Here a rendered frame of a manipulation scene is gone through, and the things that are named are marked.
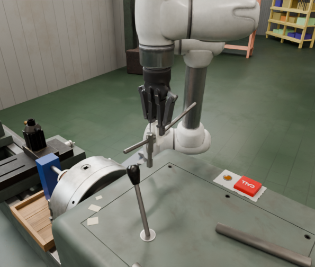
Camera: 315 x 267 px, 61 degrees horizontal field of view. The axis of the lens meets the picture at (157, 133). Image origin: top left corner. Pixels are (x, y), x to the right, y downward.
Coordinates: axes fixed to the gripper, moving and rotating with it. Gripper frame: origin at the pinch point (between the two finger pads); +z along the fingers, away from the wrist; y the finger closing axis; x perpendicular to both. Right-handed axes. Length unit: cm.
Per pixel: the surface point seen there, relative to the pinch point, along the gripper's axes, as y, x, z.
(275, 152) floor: 24, -245, 138
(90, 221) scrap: -2.4, 27.9, 12.4
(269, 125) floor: 56, -312, 138
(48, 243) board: 31, 28, 48
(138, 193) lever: -11.4, 19.8, 3.5
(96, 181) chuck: 11.6, 15.7, 14.8
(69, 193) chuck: 16.9, 22.7, 18.1
